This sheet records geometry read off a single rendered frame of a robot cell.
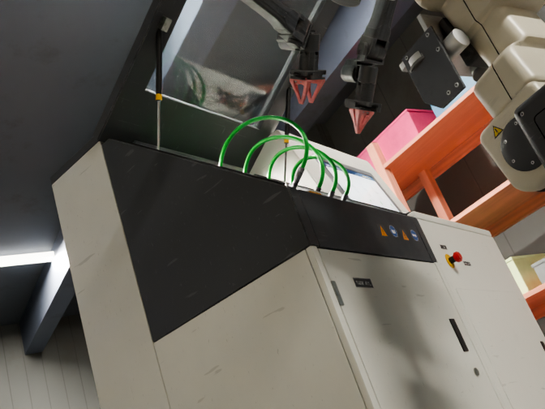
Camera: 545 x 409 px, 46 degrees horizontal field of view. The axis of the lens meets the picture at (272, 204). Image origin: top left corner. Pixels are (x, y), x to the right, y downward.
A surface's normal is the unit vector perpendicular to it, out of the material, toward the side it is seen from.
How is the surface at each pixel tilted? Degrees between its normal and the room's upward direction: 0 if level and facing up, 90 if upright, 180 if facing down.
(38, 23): 180
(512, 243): 90
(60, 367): 90
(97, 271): 90
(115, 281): 90
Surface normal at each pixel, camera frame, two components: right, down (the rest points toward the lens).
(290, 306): -0.62, -0.13
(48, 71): 0.33, 0.86
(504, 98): -0.83, 0.06
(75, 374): 0.45, -0.51
